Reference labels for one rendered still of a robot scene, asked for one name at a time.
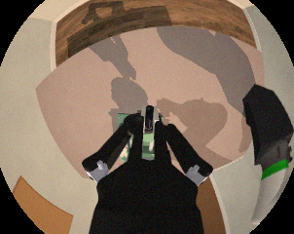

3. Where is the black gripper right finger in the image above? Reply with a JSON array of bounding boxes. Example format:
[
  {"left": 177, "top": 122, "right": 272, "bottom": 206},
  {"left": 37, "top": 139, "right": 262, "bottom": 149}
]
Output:
[{"left": 153, "top": 106, "right": 213, "bottom": 190}]

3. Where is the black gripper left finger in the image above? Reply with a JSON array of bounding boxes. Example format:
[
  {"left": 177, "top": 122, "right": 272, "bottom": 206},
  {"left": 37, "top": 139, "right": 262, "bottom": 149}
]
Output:
[{"left": 82, "top": 105, "right": 146, "bottom": 188}]

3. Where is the green clamp slide with handwheel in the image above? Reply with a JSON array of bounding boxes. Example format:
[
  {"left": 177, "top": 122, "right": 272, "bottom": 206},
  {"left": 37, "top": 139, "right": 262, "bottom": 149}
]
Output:
[{"left": 117, "top": 105, "right": 154, "bottom": 162}]

